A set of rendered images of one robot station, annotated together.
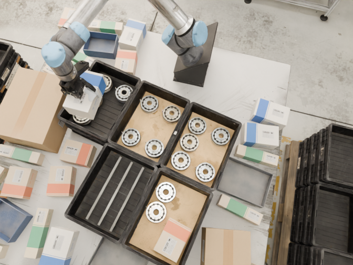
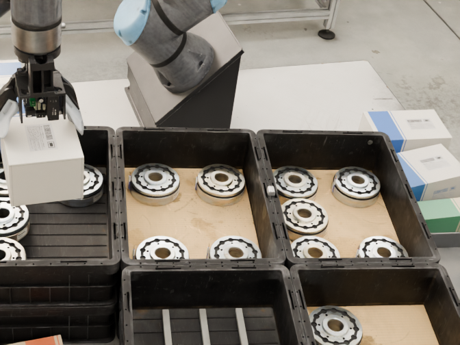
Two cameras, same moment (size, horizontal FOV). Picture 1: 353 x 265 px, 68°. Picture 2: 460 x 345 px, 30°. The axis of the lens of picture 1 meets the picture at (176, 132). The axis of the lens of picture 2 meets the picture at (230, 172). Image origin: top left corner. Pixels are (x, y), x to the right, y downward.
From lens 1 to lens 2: 1.00 m
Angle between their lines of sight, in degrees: 36
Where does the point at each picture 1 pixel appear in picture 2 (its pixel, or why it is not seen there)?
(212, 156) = (369, 230)
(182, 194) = (369, 324)
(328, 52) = not seen: hidden behind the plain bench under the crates
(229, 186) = not seen: hidden behind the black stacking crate
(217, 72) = (239, 111)
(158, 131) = (215, 228)
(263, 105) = (384, 121)
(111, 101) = (50, 213)
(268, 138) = (441, 168)
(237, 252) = not seen: outside the picture
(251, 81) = (318, 106)
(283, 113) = (429, 120)
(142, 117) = (154, 217)
